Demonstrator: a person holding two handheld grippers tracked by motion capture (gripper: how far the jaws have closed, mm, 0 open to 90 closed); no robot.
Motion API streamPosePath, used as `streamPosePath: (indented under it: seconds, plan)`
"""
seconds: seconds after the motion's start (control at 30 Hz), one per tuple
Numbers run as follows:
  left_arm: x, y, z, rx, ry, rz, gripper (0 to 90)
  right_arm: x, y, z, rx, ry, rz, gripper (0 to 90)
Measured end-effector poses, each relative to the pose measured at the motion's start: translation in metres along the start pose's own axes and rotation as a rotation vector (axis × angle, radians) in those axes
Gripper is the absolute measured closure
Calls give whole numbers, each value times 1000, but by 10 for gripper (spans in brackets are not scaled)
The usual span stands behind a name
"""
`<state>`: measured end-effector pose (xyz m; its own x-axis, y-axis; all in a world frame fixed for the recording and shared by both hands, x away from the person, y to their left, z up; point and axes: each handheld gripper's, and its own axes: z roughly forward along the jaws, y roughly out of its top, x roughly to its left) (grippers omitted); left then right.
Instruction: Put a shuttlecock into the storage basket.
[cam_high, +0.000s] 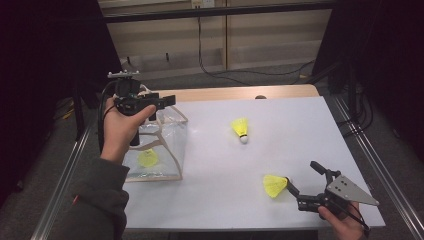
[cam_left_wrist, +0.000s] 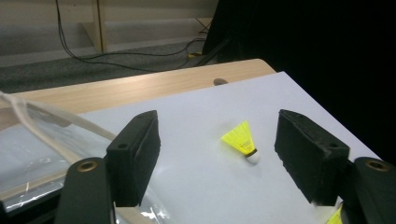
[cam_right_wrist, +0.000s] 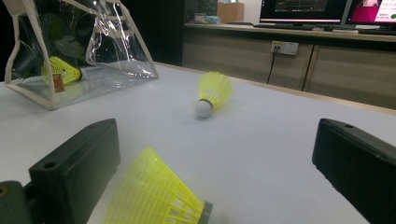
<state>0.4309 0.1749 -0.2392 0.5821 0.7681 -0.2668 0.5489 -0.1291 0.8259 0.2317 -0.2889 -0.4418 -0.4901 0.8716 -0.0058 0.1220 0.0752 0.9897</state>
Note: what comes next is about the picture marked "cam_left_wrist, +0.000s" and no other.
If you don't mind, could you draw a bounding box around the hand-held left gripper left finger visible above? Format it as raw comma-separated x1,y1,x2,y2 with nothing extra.
106,109,162,208

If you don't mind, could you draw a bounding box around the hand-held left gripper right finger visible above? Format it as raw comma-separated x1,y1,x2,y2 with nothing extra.
274,108,351,207

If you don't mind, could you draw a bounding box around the yellow shuttlecock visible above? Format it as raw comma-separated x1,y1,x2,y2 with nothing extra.
219,119,262,165
325,203,345,224

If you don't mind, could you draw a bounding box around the clear bag with beige trim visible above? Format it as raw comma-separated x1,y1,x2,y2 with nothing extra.
0,90,171,224

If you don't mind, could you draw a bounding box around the white table sheet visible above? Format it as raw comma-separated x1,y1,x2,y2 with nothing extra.
74,71,381,224

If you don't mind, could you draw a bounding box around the black curtain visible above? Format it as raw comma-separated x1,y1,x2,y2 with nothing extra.
202,0,396,163

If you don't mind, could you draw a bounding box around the beige cabinet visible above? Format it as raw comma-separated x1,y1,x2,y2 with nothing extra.
0,0,219,68

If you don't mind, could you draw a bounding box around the black wall socket cable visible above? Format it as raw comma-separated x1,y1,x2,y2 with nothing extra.
55,0,209,73

